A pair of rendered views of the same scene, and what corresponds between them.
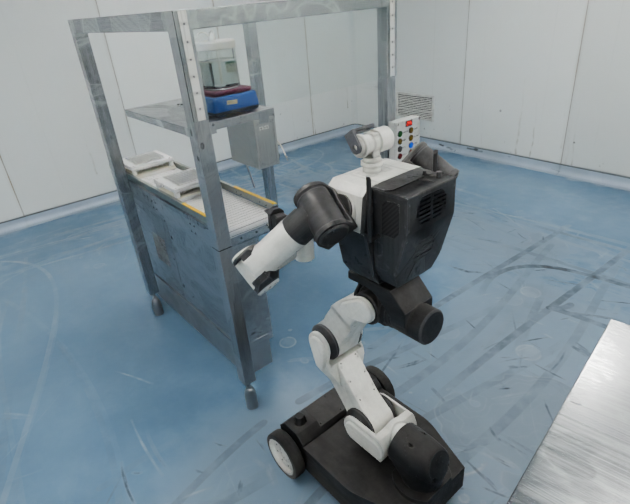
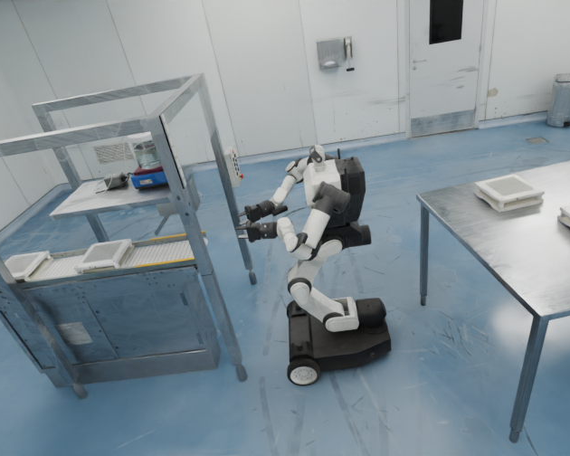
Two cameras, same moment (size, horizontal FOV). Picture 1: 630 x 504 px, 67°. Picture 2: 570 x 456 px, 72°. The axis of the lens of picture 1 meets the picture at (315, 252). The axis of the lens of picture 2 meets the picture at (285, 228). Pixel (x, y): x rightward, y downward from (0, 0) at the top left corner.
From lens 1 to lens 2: 1.36 m
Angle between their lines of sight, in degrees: 40
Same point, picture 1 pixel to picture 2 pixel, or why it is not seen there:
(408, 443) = (366, 307)
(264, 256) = (318, 232)
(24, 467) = not seen: outside the picture
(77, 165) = not seen: outside the picture
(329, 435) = (317, 343)
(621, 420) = (464, 217)
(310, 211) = (333, 195)
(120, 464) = not seen: outside the picture
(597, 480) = (483, 233)
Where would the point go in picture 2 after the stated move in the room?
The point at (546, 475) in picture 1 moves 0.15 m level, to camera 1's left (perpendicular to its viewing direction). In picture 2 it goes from (474, 242) to (464, 259)
